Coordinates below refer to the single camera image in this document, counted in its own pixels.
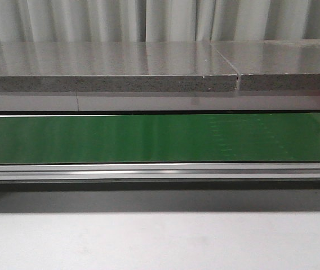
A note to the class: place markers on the white pleated curtain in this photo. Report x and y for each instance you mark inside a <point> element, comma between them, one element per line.
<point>157,21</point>

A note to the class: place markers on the green conveyor belt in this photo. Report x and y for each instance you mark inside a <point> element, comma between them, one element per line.
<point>160,138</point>

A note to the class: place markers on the grey stone countertop slab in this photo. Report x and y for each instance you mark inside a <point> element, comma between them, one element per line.
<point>113,67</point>

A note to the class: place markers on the grey stone slab right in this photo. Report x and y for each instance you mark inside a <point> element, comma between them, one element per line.
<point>274,65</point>

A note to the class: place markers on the aluminium conveyor side rail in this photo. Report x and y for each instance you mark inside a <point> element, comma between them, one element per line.
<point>158,172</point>

